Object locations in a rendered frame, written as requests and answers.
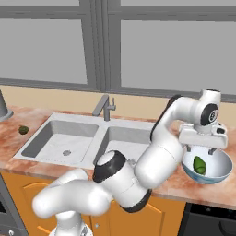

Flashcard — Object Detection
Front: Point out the green vegetable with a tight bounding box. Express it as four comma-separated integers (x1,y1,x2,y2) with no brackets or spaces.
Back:
192,155,207,176

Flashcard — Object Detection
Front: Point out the orange cupboard door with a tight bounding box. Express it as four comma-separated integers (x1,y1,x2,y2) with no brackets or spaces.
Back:
0,171,187,236

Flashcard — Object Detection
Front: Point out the white and blue bowl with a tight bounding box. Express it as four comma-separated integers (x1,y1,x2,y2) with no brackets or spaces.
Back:
181,145,233,185

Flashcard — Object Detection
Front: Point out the grey window frame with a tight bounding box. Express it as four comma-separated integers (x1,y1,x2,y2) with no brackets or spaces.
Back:
0,0,236,103

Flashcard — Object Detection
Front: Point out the black dishwasher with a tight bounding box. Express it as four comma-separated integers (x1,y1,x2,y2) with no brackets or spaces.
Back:
177,202,236,236

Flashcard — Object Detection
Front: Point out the small dark green fruit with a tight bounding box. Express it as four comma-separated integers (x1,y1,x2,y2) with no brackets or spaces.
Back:
18,124,30,136

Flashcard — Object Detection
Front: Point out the grey oven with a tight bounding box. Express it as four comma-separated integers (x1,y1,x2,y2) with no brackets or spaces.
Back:
0,175,30,236

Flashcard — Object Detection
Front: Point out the grey tap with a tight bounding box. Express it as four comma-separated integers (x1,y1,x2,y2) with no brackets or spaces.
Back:
91,94,117,122

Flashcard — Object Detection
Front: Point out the grey cylindrical appliance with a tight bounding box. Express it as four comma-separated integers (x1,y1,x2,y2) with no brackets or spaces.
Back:
0,88,14,123

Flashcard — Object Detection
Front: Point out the grey double sink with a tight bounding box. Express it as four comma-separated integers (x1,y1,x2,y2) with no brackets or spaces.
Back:
12,112,157,171

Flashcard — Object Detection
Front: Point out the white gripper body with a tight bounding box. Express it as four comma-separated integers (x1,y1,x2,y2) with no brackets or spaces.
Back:
178,127,229,150

